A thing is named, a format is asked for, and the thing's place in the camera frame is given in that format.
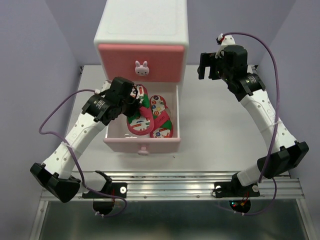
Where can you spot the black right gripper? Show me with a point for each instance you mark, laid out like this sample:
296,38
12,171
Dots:
207,59

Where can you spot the red patterned slipper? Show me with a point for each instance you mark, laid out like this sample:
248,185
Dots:
142,122
163,126

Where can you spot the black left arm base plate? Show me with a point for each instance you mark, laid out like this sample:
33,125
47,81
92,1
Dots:
118,189

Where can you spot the white shoe cabinet body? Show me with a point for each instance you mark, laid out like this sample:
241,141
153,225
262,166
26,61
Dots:
144,22

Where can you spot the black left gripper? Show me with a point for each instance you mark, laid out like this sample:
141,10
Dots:
134,108

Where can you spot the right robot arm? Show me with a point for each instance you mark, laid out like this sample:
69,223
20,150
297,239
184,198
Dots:
286,152

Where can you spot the aluminium rail frame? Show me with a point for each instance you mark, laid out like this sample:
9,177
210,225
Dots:
218,139

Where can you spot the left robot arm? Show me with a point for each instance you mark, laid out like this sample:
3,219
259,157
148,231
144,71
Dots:
55,173

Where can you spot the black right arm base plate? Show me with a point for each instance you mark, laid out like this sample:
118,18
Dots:
224,189

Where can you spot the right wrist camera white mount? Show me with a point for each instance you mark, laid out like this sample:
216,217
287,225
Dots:
224,41

